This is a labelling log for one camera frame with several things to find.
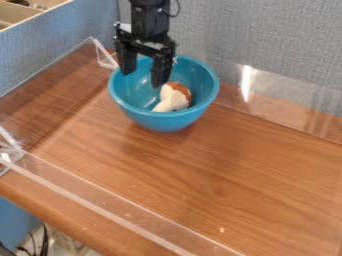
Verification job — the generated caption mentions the white brown toy mushroom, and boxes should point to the white brown toy mushroom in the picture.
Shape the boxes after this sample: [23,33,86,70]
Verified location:
[152,82,192,112]

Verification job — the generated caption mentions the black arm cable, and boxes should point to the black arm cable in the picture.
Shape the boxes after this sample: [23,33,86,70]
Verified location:
[162,0,182,18]

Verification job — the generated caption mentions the blue plastic bowl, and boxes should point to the blue plastic bowl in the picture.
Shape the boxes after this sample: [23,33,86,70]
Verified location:
[107,55,221,132]

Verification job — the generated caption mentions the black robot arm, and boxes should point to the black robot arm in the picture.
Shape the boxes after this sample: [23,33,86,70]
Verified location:
[114,0,176,87]

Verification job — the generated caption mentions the wooden shelf box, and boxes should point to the wooden shelf box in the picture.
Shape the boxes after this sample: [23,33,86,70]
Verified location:
[0,0,74,33]

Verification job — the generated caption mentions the clear acrylic barrier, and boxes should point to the clear acrylic barrier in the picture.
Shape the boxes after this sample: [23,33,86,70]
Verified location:
[0,40,342,256]

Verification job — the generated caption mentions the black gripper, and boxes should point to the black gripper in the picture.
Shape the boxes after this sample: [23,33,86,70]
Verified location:
[114,14,176,88]

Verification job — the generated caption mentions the black floor cables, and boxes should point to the black floor cables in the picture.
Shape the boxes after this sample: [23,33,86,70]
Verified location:
[0,222,51,256]

